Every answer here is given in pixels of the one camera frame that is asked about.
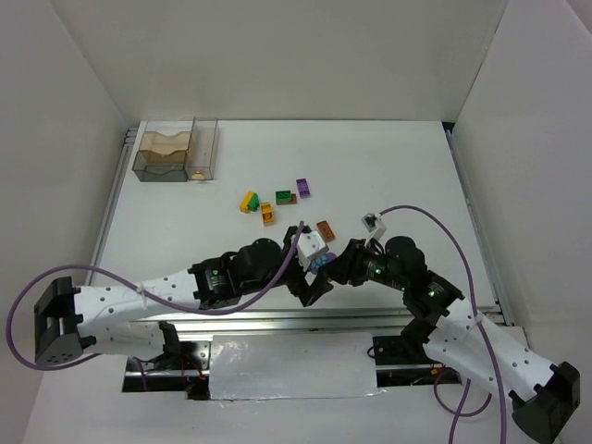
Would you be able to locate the purple round lego piece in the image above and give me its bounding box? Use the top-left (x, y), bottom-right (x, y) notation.
top-left (308, 252), bottom-right (337, 275)

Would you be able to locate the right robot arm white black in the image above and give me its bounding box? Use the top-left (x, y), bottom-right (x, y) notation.
top-left (321, 236), bottom-right (580, 443)

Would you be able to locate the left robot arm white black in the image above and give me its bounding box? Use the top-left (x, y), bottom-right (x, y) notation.
top-left (33, 226), bottom-right (332, 368)

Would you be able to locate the brown lego tile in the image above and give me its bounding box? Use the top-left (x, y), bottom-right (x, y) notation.
top-left (316, 220), bottom-right (336, 242)

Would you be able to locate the orange lego brick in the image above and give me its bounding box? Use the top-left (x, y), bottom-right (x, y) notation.
top-left (260, 203), bottom-right (275, 226)

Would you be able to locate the green lego brick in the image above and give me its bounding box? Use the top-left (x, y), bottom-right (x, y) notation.
top-left (275, 190), bottom-right (292, 205)

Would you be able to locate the purple lego plate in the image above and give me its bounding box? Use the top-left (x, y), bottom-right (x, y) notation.
top-left (296, 178), bottom-right (311, 199)

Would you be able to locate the yellow green lego stack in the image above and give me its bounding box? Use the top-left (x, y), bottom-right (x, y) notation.
top-left (240, 191), bottom-right (260, 214)

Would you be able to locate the white foam cover board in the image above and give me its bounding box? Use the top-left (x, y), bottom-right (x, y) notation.
top-left (209, 332), bottom-right (379, 401)

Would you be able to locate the clear tall container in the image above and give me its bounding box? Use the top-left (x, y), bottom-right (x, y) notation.
top-left (185, 117), bottom-right (219, 181)

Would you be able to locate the grey tinted container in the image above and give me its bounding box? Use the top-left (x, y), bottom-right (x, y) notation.
top-left (132, 150), bottom-right (188, 182)

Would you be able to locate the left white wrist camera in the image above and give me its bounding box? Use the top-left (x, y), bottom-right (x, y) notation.
top-left (297, 230), bottom-right (328, 270)

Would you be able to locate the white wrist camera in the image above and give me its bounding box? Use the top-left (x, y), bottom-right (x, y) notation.
top-left (361, 213), bottom-right (387, 241)
top-left (297, 230), bottom-right (328, 270)

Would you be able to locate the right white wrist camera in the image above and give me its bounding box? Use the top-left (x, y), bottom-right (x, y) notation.
top-left (361, 213), bottom-right (387, 241)

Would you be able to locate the aluminium front rail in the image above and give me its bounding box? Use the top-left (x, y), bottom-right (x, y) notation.
top-left (92, 308), bottom-right (505, 335)

